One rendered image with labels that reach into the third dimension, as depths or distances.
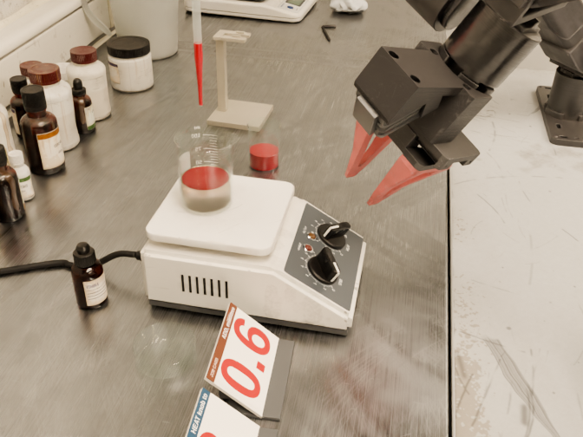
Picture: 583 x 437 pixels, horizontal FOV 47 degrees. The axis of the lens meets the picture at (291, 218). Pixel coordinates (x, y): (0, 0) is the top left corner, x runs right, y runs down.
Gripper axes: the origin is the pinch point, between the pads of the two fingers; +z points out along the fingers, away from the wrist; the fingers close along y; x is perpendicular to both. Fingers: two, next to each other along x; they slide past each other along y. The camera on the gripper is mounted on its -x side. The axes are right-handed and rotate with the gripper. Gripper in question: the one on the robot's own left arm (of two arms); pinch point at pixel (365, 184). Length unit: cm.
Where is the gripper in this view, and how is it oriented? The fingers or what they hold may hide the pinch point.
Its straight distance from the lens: 63.3
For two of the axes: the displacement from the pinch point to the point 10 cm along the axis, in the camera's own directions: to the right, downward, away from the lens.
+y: 5.6, 7.6, -3.3
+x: 6.4, -1.4, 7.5
